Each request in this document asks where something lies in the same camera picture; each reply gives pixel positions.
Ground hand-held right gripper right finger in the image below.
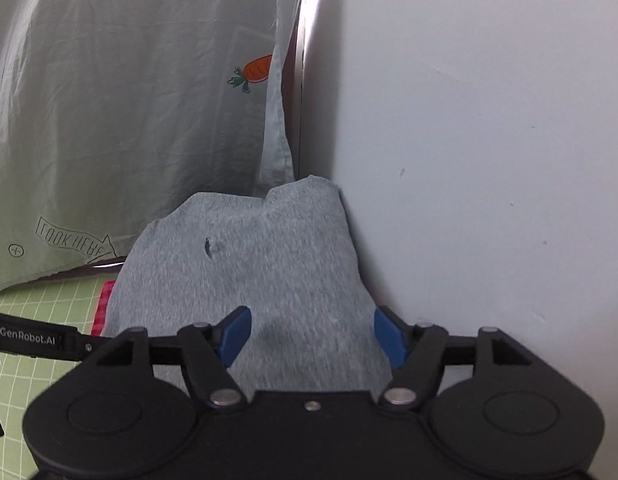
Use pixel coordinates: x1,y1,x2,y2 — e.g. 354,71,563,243
373,305,540,408

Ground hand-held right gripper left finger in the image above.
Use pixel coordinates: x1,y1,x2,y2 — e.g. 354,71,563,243
82,306,252,408

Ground grey pants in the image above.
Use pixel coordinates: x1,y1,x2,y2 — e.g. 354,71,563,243
103,174,395,396

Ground green grid cutting mat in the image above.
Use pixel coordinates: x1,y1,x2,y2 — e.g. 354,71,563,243
0,265,127,480

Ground red checked cloth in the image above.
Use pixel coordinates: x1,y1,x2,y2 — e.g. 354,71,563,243
90,281,115,337

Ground grey carrot print quilt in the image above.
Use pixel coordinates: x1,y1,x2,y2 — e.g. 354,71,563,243
0,0,310,295

